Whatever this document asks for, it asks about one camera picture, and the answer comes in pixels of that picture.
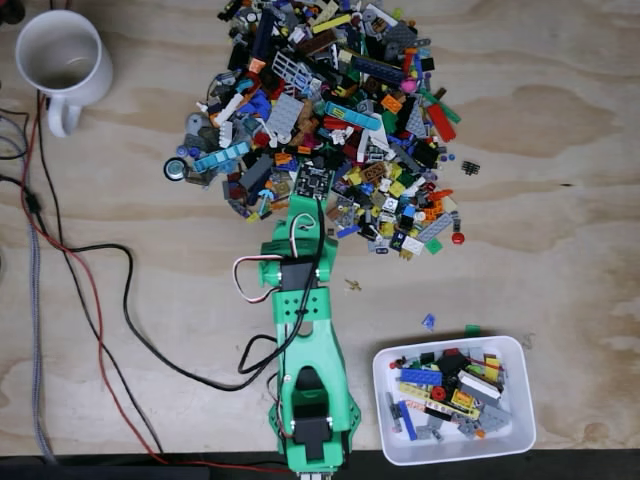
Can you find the small tan Lego piece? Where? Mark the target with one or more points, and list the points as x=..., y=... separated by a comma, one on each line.
x=353, y=285

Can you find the brown Lego plate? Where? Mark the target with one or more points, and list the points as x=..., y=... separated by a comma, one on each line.
x=375, y=171

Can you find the white square Lego plate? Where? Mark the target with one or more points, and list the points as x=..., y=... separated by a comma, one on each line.
x=412, y=245

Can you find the light blue Lego plate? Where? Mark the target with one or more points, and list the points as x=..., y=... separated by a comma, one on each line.
x=220, y=159

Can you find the green square Lego plate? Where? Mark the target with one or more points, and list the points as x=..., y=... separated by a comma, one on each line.
x=434, y=246

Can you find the grey long Lego plate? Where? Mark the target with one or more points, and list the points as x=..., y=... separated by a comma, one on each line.
x=436, y=227

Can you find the light blue long Lego piece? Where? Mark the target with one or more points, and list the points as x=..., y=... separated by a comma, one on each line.
x=352, y=116

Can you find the black silver Lego wheel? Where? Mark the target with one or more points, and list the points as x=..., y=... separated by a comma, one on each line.
x=174, y=169

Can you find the transparent blue Lego piece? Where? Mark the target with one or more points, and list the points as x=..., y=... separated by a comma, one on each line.
x=428, y=321

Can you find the white long Lego brick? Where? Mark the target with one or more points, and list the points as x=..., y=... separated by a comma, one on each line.
x=229, y=111

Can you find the red round Lego stud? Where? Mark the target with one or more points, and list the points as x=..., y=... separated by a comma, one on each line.
x=458, y=238

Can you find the orange Lego brick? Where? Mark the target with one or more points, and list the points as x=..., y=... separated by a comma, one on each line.
x=392, y=102

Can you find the white Lego grille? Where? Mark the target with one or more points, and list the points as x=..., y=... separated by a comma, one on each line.
x=290, y=70

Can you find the blue Lego brick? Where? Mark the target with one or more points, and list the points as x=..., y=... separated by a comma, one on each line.
x=421, y=376

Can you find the small black Lego piece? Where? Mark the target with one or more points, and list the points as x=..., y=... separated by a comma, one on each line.
x=470, y=168

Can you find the red long Lego plate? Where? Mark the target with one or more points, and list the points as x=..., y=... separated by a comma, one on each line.
x=442, y=123

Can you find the yellow long Lego beam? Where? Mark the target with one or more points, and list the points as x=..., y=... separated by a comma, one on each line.
x=420, y=393

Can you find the dark blue long Lego plate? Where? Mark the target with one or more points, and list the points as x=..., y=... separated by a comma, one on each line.
x=377, y=70

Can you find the small green Lego piece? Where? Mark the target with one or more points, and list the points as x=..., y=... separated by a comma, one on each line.
x=472, y=329

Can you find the pink Lego ball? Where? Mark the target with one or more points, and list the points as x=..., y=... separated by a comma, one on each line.
x=410, y=85

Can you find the green long Lego plate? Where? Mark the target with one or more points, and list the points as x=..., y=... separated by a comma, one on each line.
x=447, y=112

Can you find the blue narrow Lego plate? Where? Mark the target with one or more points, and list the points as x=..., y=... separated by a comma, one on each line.
x=407, y=421

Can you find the dark blue Lego beam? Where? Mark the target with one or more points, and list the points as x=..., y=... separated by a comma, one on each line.
x=262, y=32

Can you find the yellow long Lego plate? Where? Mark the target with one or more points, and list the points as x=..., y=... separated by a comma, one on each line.
x=331, y=23

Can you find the white grey Lego brick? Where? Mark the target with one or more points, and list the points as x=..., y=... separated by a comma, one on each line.
x=480, y=386

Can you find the grey wedge Lego plate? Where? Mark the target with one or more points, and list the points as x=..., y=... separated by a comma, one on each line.
x=495, y=417

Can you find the white plastic bin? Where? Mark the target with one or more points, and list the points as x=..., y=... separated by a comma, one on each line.
x=520, y=400

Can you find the white ceramic mug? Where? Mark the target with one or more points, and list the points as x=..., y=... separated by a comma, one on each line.
x=62, y=55

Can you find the black object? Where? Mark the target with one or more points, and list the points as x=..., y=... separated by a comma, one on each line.
x=9, y=9

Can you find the black camera circuit board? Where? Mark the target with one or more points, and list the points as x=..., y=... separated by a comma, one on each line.
x=313, y=179

